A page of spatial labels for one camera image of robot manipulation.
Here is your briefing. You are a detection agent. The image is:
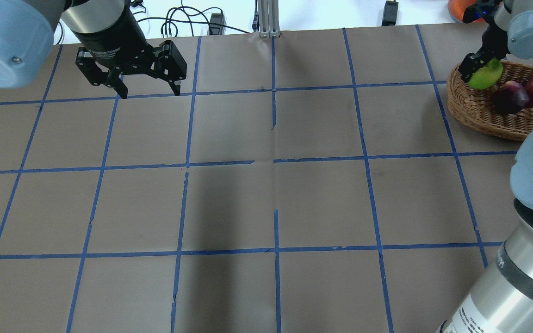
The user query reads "orange bucket with lid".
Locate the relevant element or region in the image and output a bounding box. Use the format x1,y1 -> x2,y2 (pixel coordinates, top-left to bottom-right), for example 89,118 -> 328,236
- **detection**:
447,0 -> 476,23

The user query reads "green apple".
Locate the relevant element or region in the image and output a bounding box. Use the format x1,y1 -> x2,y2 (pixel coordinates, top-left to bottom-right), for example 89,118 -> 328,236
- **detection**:
468,58 -> 503,89

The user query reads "black power brick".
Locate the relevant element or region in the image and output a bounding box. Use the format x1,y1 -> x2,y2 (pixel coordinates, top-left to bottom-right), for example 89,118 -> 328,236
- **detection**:
381,0 -> 398,26

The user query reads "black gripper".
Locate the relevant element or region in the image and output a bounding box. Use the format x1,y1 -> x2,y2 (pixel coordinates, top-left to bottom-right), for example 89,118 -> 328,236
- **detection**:
75,40 -> 187,99
458,28 -> 508,82

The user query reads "aluminium frame post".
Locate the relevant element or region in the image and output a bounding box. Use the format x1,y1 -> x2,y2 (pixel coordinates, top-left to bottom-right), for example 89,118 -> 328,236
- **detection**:
256,0 -> 281,38

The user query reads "woven wicker basket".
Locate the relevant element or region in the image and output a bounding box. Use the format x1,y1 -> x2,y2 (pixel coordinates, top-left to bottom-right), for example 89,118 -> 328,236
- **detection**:
446,60 -> 533,142

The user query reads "dark red apple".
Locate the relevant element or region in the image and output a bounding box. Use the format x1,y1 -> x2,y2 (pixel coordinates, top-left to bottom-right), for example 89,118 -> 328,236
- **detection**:
491,80 -> 530,115

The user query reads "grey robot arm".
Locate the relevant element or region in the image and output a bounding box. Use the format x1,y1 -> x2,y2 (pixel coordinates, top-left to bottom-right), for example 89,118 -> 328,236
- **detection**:
437,0 -> 533,333
0,0 -> 187,99

